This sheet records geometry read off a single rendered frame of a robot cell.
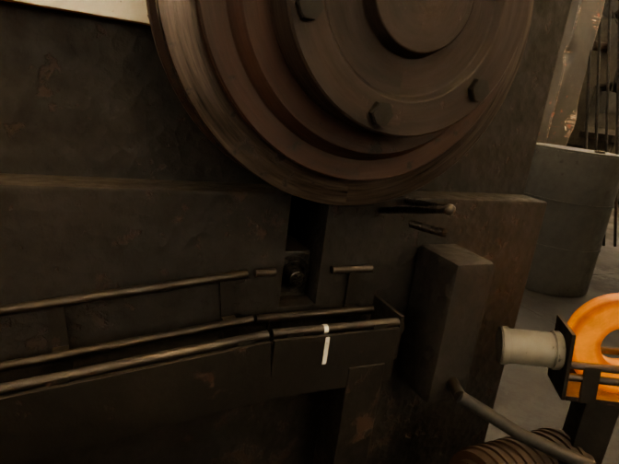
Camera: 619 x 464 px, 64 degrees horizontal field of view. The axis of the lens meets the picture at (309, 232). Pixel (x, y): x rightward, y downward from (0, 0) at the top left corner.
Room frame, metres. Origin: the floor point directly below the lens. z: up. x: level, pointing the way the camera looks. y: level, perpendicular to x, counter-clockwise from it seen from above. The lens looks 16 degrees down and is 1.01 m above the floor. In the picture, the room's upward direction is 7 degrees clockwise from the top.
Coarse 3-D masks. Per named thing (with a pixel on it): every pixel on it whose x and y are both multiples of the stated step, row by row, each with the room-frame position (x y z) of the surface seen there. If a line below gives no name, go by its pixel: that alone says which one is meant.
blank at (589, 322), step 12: (600, 300) 0.69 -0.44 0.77; (612, 300) 0.68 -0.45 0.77; (576, 312) 0.70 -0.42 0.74; (588, 312) 0.68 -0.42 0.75; (600, 312) 0.67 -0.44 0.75; (612, 312) 0.67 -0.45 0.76; (576, 324) 0.68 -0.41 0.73; (588, 324) 0.68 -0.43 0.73; (600, 324) 0.67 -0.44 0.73; (612, 324) 0.67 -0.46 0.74; (576, 336) 0.68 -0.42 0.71; (588, 336) 0.68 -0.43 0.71; (600, 336) 0.67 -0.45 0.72; (576, 348) 0.68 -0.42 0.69; (588, 348) 0.68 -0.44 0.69; (600, 348) 0.67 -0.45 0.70; (576, 360) 0.68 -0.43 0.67; (588, 360) 0.67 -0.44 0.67; (600, 360) 0.67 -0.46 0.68; (612, 360) 0.69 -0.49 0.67; (576, 372) 0.68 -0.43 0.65
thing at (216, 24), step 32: (224, 0) 0.50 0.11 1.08; (256, 0) 0.49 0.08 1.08; (224, 32) 0.50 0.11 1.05; (256, 32) 0.49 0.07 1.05; (224, 64) 0.50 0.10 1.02; (256, 64) 0.50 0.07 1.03; (256, 96) 0.52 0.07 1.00; (288, 96) 0.51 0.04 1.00; (256, 128) 0.52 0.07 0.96; (288, 128) 0.53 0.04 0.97; (320, 128) 0.53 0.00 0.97; (352, 128) 0.54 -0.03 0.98; (448, 128) 0.60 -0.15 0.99; (320, 160) 0.55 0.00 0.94; (352, 160) 0.57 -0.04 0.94; (384, 160) 0.59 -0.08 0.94; (416, 160) 0.61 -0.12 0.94
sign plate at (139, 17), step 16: (16, 0) 0.55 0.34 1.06; (32, 0) 0.56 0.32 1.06; (48, 0) 0.56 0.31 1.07; (64, 0) 0.57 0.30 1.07; (80, 0) 0.58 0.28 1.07; (96, 0) 0.58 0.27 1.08; (112, 0) 0.59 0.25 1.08; (128, 0) 0.60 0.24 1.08; (144, 0) 0.61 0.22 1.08; (96, 16) 0.60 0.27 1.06; (112, 16) 0.59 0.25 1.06; (128, 16) 0.60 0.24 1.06; (144, 16) 0.61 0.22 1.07
